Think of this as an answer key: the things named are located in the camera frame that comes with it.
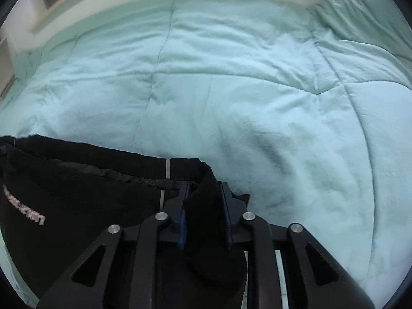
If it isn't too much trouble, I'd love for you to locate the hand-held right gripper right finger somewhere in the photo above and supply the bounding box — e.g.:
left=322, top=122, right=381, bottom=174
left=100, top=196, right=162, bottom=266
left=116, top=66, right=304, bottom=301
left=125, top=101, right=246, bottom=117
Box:
left=220, top=182, right=375, bottom=309

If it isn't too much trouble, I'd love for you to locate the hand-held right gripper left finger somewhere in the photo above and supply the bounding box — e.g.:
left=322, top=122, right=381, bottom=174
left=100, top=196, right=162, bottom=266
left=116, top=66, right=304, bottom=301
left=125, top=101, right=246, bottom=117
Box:
left=37, top=182, right=194, bottom=309

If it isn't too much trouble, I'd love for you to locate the black hooded jacket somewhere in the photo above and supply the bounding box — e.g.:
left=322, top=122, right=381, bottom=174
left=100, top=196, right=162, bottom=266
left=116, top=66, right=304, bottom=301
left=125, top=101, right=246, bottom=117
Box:
left=0, top=135, right=251, bottom=309

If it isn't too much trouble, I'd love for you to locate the mint green comforter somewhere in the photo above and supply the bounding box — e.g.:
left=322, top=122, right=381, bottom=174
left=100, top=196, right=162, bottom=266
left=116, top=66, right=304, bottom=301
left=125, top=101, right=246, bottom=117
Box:
left=0, top=0, right=412, bottom=309

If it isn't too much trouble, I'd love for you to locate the mint green pillow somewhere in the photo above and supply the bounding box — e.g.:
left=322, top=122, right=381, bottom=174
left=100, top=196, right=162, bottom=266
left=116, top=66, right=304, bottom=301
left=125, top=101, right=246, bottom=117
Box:
left=307, top=0, right=412, bottom=87

